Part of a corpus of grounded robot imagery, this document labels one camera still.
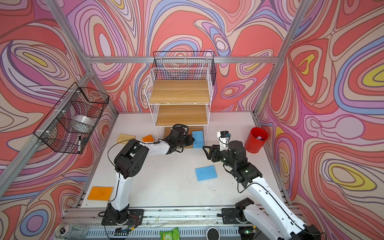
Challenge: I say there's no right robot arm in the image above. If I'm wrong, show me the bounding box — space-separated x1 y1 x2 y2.
203 141 322 240

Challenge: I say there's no orange flat sponge front left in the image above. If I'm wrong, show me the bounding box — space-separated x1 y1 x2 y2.
87 186 114 201

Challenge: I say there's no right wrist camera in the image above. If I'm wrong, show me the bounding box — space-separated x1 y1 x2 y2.
217 131 231 151

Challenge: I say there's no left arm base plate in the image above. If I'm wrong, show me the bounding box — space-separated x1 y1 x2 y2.
102 208 144 227

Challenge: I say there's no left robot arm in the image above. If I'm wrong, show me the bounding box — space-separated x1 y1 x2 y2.
100 124 195 228

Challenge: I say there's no silver drink can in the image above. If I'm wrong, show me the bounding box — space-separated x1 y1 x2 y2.
54 223 89 240

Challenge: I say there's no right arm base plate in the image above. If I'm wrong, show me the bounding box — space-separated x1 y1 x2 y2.
217 208 251 225

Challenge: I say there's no black wire basket left wall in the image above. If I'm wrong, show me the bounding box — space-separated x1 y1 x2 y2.
34 83 110 155

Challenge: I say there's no white wire wooden shelf rack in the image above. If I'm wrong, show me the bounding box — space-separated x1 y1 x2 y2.
145 67 213 140

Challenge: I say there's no green wipes packet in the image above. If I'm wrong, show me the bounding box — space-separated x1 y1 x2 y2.
160 228 180 240

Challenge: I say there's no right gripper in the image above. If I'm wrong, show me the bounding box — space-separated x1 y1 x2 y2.
202 144 237 169

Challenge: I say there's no black marker in basket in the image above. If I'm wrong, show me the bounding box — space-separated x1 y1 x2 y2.
77 136 82 154

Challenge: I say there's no red plastic cup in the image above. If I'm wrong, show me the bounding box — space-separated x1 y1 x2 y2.
245 127 269 154

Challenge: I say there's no beige sponge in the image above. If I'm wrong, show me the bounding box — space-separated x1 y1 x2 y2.
116 134 136 144

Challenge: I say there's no blue sponge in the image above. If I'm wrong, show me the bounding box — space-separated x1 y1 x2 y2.
195 165 218 182
192 131 204 149

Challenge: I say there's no black round speaker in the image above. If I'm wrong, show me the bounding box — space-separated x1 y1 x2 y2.
206 227 221 240

